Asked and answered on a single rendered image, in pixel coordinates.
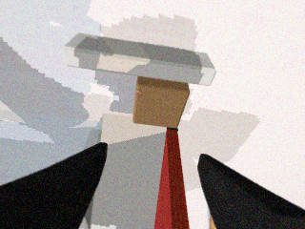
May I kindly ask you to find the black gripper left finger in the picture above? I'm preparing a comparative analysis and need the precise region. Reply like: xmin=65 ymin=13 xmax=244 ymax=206
xmin=0 ymin=142 xmax=108 ymax=229

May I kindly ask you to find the small brown block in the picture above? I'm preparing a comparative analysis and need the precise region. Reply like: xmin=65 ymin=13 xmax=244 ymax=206
xmin=132 ymin=76 xmax=190 ymax=128

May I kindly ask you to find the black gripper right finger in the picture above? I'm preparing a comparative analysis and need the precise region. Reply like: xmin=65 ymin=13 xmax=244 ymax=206
xmin=197 ymin=154 xmax=305 ymax=229

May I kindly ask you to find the thin tan stick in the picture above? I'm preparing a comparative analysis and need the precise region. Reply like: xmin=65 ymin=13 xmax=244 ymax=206
xmin=210 ymin=214 xmax=215 ymax=229

